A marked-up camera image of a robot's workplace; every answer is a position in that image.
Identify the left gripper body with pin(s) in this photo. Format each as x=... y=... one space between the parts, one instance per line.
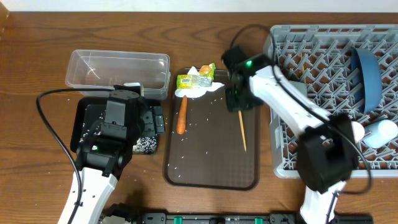
x=151 y=126

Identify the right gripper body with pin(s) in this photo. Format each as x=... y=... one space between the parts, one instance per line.
x=239 y=100

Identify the brown serving tray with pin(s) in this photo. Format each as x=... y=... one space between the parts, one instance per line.
x=210 y=154

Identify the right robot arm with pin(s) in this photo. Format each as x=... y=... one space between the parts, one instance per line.
x=326 y=151

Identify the dark blue plate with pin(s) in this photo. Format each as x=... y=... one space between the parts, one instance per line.
x=369 y=75

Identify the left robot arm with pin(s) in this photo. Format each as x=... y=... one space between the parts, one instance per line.
x=105 y=131

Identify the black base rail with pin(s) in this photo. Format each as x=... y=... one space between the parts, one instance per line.
x=161 y=218

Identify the light blue rice bowl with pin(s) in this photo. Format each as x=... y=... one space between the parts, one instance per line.
x=300 y=86

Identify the small blue cup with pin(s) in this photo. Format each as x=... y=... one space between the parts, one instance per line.
x=382 y=132

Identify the cooked white rice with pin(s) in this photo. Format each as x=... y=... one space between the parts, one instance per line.
x=146 y=144

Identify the orange snack wrapper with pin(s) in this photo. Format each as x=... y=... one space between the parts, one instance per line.
x=207 y=71

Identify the black waste tray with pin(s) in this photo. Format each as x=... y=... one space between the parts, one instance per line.
x=89 y=104

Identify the small pink cup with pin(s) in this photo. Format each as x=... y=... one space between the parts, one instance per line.
x=358 y=131

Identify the grey dishwasher rack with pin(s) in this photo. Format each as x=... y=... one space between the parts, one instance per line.
x=327 y=60

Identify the orange carrot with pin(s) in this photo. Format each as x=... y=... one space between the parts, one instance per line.
x=182 y=116

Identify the green snack wrapper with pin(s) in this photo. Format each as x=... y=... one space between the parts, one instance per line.
x=193 y=81

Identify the white napkin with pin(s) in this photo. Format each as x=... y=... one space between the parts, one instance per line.
x=198 y=92

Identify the clear plastic bin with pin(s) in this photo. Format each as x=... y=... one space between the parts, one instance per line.
x=107 y=68

